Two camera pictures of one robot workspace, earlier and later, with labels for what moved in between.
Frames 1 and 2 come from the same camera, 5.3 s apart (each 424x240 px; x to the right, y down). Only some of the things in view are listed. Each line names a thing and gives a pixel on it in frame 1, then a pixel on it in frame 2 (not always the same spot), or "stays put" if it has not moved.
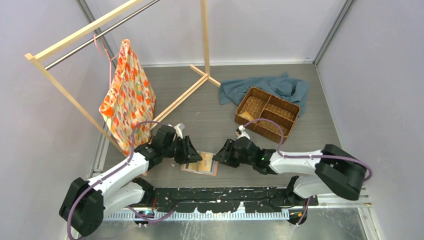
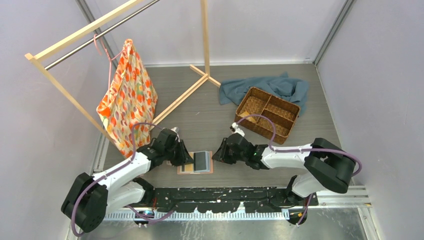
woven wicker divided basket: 259,104 stays put
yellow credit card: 205,165 -> 189,167
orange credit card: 246,116 stays put
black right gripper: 223,157 stays put
